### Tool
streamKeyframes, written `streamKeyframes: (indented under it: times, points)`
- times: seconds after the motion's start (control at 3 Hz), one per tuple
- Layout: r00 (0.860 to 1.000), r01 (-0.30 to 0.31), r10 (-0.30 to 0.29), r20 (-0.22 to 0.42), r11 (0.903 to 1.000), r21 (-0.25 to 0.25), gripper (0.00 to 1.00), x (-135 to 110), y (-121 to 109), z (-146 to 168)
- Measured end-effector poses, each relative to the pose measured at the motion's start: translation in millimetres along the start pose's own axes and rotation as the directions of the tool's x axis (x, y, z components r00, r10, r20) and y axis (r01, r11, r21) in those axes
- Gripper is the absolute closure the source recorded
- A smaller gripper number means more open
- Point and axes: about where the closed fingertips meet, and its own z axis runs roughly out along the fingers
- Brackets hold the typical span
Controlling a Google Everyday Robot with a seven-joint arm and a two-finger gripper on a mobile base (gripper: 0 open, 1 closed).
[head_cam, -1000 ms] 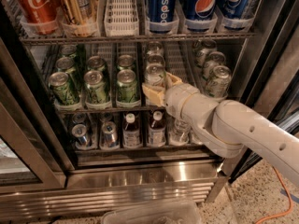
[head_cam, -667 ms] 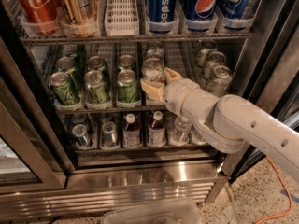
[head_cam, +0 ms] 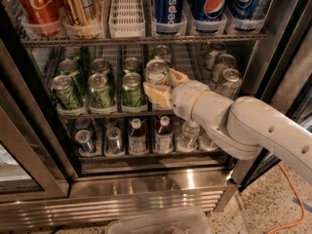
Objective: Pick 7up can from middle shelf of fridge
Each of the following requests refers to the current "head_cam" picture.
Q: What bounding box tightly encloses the left blue Pepsi can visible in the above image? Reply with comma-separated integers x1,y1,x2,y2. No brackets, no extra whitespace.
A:
153,0,183,35

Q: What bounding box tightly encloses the silver-blue can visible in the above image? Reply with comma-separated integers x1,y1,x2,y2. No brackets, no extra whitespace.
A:
75,130,96,155
75,118,94,134

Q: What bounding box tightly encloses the white can column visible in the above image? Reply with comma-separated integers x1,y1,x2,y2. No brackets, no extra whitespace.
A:
210,54,236,87
214,68,242,99
200,41,226,72

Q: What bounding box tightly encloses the red Coca-Cola can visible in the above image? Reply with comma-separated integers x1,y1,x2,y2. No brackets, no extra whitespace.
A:
18,0,60,37

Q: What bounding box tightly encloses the white can back right column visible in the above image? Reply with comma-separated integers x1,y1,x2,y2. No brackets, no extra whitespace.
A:
200,41,226,72

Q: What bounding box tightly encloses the empty white middle-shelf tray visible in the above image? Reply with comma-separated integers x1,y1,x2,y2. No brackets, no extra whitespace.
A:
170,44,204,82

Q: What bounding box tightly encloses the middle blue Pepsi can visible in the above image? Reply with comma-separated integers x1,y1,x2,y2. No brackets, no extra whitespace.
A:
192,0,225,33

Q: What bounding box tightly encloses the clear plastic bin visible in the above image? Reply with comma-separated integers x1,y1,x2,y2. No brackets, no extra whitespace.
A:
105,207,211,234

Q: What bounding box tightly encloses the white 7up can back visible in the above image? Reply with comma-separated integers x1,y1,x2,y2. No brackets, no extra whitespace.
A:
152,45,172,60

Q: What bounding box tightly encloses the dark drink bottle right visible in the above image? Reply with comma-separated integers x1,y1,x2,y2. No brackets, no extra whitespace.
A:
154,115,174,154

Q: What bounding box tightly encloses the orange cable on floor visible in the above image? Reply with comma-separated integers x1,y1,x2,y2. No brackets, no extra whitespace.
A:
265,163,307,234

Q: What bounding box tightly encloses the silver-blue can front left bottom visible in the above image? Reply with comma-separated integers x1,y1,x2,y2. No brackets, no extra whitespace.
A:
75,130,96,155

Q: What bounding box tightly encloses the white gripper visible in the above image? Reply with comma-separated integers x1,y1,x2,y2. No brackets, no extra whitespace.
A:
143,68,210,121

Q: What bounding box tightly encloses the green can left back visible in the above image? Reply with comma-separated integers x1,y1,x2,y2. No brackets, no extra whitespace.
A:
62,47,84,65

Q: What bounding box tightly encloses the silver-blue can back left bottom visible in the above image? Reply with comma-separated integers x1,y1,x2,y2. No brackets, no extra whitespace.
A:
75,118,94,134

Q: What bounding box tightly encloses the green can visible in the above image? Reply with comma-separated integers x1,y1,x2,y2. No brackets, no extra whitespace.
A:
51,75,84,110
62,47,84,65
58,59,86,97

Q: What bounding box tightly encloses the white can front right column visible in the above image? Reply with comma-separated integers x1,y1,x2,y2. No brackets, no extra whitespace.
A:
214,68,242,99

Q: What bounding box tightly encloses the stainless steel fridge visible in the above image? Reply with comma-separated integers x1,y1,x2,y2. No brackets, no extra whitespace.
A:
0,0,312,231

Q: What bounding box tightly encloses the clear water bottle left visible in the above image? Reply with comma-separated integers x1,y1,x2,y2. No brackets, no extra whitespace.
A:
177,121,200,152

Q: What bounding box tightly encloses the gold soda can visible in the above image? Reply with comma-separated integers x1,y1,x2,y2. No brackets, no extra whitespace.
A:
63,0,100,39

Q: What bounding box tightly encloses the white 7up can front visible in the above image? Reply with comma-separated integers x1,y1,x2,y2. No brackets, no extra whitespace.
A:
145,59,169,86

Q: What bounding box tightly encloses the green can column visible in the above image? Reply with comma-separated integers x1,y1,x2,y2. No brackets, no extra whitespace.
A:
88,73,115,109
91,58,114,82
122,72,146,107
122,57,141,74

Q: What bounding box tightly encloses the dark drink bottle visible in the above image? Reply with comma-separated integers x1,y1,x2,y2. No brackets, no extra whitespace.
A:
128,118,147,155
154,115,174,154

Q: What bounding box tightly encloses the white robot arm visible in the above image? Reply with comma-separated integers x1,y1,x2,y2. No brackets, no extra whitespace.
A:
143,70,312,183

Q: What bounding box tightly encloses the clear water bottle right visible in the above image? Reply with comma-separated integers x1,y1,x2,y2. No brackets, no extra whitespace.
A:
199,132,218,151

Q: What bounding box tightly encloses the white can middle right column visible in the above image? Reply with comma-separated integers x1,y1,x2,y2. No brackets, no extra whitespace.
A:
210,54,236,87

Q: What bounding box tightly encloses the blue pepsi can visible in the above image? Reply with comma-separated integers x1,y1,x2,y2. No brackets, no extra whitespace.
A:
153,0,183,35
230,0,271,32
192,0,225,33

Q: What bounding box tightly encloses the clear water bottle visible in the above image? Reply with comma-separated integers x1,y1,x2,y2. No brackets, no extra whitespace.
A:
199,132,218,151
177,121,200,152

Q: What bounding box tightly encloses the white 7up can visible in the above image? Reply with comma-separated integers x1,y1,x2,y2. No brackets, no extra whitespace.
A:
152,45,172,60
145,59,169,86
164,59,174,69

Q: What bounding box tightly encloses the dark drink bottle left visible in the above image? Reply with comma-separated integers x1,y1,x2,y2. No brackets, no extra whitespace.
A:
128,118,147,155

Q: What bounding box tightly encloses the right blue Pepsi can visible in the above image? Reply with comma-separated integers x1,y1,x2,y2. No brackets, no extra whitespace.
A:
230,0,271,32

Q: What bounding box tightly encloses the green can front left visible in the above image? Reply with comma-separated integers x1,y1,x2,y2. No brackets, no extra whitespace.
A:
51,75,84,110

